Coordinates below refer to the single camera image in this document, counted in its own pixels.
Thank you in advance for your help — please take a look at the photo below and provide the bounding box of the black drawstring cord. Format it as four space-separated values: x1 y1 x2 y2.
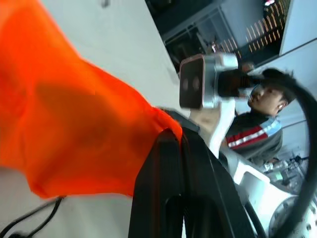
0 195 67 238

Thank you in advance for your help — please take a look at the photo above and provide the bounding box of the orange slatted wooden rack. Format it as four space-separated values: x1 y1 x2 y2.
217 0 290 59

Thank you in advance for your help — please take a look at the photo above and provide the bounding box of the person in grey jacket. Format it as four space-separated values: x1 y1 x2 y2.
224 71 298 166

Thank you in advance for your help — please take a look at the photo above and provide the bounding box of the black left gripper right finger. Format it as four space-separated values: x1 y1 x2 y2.
181 125 264 238

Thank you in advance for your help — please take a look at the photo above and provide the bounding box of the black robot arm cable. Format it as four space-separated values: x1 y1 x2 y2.
261 68 317 238

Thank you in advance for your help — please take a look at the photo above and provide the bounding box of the dark glass-fronted cabinet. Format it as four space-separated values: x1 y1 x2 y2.
145 0 238 75

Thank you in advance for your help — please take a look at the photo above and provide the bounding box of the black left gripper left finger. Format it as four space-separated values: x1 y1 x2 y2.
128 128 186 238

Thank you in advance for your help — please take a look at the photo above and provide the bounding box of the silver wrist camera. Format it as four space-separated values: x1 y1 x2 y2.
178 53 240 110

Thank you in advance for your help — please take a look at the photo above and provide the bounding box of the orange fabric pouch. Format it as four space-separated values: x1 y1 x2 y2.
0 0 184 199

